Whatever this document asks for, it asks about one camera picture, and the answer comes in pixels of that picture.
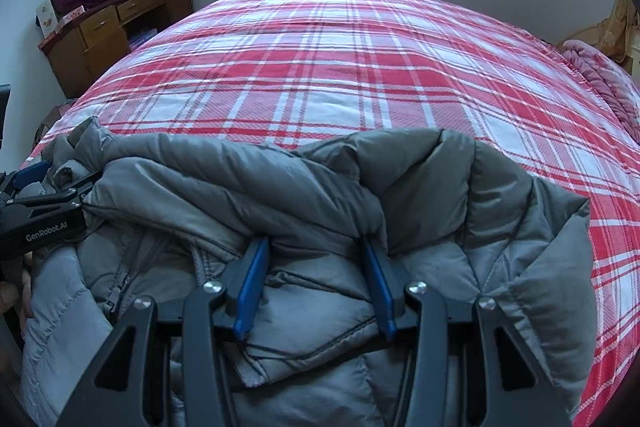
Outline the bed with red plaid sheet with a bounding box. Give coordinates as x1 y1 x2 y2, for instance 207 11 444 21
20 0 640 427

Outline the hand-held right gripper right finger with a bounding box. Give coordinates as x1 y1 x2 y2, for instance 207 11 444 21
360 237 573 427

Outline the stack of boxes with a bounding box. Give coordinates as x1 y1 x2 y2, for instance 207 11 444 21
127 26 162 52

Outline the brown wooden desk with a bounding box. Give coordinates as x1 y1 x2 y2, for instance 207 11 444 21
39 0 195 100

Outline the pile of clothes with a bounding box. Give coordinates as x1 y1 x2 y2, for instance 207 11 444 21
39 103 72 135

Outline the grey puffer jacket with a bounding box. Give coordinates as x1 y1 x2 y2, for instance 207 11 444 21
20 116 594 427

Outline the white printed box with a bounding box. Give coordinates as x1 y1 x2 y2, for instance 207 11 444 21
36 0 60 38

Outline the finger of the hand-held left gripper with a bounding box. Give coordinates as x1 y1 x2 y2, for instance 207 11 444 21
5 171 104 214
0 161 52 195

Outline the long beige patterned curtain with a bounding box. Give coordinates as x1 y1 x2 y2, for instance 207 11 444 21
597 0 640 64

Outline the person's left hand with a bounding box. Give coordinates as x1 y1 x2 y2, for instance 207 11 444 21
0 252 35 343

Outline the pink flat box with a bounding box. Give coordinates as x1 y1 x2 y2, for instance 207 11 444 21
37 6 90 54

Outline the pink folded quilt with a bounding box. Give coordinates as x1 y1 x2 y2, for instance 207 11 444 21
559 38 640 132

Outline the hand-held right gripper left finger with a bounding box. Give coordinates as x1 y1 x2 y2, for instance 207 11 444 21
55 234 273 427

